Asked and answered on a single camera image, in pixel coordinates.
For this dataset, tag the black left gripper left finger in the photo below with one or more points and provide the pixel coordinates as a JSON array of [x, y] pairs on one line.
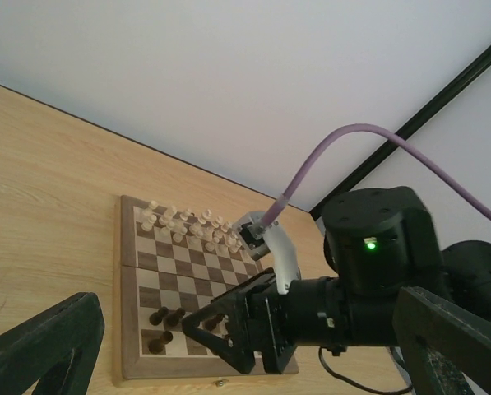
[[55, 351]]

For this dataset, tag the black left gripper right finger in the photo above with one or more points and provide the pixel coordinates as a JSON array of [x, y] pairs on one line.
[[442, 344]]

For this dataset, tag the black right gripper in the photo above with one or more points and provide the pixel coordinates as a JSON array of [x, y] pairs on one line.
[[260, 319]]

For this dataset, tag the dark rook board corner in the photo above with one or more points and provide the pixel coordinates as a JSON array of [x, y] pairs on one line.
[[157, 345]]

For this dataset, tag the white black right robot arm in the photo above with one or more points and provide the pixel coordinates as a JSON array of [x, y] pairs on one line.
[[377, 241]]

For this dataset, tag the wooden chess board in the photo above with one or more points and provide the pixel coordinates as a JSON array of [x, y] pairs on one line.
[[169, 267]]

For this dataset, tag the white chess piece back left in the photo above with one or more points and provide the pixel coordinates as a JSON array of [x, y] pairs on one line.
[[149, 210]]

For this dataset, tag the white pawn front left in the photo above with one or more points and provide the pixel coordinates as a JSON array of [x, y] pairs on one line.
[[148, 224]]

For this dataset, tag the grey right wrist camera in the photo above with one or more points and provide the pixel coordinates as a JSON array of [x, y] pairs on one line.
[[257, 238]]

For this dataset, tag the black frame post back right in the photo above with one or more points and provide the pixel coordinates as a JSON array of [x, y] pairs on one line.
[[443, 98]]

